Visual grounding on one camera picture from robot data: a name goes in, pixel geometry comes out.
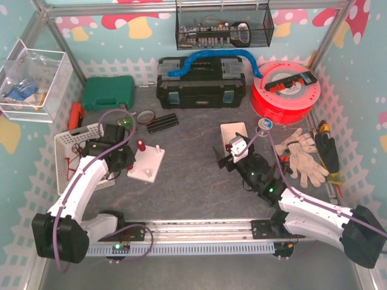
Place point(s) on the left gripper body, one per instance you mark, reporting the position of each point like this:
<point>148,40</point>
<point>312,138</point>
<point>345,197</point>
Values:
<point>98,148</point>

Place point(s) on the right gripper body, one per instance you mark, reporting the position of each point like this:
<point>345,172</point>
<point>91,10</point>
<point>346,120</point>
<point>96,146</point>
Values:
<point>227,161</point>

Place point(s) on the white peg base plate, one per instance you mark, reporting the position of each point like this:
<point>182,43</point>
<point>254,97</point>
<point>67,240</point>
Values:
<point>147,163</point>

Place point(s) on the brown tape roll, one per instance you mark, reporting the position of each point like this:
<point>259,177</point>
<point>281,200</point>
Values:
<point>146,117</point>

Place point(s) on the black aluminium extrusion profile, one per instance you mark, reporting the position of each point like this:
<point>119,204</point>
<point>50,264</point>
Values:
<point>162,123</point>

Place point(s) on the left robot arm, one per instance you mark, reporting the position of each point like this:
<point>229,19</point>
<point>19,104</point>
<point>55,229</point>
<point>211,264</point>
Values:
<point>61,233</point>

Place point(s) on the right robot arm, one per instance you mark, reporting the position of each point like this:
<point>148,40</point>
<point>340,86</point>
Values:
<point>355,231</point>

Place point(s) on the white spring box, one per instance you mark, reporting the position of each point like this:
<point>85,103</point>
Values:
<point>229,130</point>

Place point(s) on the green small motor part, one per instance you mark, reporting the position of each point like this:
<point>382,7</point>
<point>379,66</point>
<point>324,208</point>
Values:
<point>126,122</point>

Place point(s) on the white perforated basket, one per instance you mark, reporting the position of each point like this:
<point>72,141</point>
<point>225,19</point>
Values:
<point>67,147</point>

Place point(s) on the green plastic case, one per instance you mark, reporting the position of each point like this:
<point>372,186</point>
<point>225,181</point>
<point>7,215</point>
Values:
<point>102,93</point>

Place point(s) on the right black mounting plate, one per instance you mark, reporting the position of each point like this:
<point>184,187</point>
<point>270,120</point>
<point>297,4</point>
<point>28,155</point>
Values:
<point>266,229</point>

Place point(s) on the black mounting plate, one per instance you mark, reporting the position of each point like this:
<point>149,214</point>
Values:
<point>134,234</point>
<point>266,229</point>

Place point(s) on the white work glove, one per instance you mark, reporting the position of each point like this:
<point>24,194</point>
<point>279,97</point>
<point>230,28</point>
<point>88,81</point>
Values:
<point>300,147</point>

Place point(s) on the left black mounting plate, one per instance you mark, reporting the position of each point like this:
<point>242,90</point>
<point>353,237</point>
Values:
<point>134,234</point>

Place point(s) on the black toolbox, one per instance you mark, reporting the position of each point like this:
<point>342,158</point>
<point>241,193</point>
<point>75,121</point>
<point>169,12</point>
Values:
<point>215,82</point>

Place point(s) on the red filament spool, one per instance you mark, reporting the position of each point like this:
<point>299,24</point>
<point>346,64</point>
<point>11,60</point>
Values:
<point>287,106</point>

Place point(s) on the black work glove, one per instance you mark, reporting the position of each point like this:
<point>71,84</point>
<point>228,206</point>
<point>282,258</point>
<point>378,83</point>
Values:
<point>327,151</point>

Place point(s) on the black red terminal strip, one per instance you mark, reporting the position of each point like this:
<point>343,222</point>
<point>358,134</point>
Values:
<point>305,78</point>

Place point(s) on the blue white cloth glove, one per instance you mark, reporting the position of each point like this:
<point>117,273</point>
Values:
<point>23,92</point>

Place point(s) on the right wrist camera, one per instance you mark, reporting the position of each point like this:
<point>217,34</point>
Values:
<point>239,148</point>

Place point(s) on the solder wire spool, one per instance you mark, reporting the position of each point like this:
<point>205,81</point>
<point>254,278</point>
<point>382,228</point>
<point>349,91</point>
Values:
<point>264,125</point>

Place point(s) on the red handled pliers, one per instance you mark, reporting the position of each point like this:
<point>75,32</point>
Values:
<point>284,164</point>

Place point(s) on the orange handled tool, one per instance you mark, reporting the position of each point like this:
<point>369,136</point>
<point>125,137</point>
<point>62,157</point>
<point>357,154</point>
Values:
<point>76,116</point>

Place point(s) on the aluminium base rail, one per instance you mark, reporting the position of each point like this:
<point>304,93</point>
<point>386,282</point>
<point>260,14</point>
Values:
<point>191,230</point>

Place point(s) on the grey slotted cable duct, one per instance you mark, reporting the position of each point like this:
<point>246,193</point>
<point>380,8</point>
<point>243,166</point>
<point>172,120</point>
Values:
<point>184,249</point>

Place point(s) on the clear acrylic wall box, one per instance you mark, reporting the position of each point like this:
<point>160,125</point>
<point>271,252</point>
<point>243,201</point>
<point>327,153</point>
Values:
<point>50,70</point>

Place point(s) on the black wire mesh basket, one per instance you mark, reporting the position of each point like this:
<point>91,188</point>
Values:
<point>216,27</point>

